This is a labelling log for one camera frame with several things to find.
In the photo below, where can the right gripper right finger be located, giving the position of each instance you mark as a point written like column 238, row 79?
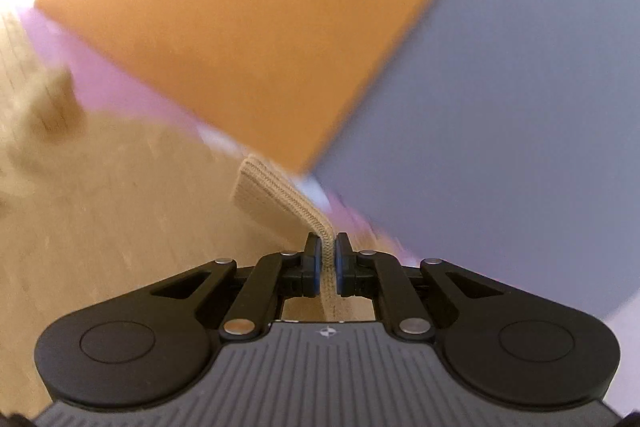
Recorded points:
column 381, row 278

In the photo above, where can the purple floral bed sheet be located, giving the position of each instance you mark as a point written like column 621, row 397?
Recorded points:
column 103, row 86

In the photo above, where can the yellow cable-knit cardigan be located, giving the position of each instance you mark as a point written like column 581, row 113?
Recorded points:
column 94, row 205

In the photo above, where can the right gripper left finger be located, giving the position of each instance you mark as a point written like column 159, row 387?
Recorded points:
column 261, row 290

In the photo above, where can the grey headboard panel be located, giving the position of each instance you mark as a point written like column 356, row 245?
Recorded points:
column 504, row 137

